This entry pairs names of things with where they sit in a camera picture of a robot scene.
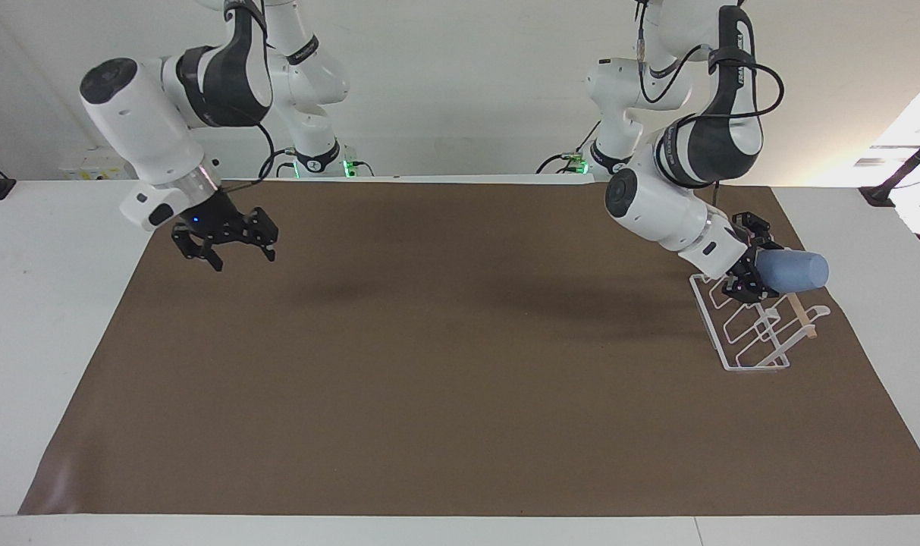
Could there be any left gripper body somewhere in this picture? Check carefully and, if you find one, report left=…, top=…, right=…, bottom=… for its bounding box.
left=736, top=238, right=765, bottom=284

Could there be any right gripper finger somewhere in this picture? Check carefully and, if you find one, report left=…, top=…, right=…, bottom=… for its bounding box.
left=225, top=206, right=280, bottom=263
left=171, top=223, right=225, bottom=272

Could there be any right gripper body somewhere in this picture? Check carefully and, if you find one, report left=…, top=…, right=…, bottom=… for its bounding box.
left=176, top=189, right=242, bottom=245

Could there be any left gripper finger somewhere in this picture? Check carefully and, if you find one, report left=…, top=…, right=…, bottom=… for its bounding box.
left=721, top=275, right=781, bottom=306
left=732, top=212, right=785, bottom=252

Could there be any blue cup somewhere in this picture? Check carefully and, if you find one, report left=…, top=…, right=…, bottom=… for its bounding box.
left=755, top=249, right=831, bottom=293

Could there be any white wire cup holder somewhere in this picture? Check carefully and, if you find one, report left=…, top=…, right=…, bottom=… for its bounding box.
left=689, top=273, right=833, bottom=373

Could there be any black cable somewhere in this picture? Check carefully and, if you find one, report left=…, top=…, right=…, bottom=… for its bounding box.
left=223, top=121, right=287, bottom=193
left=633, top=0, right=786, bottom=122
left=535, top=120, right=603, bottom=174

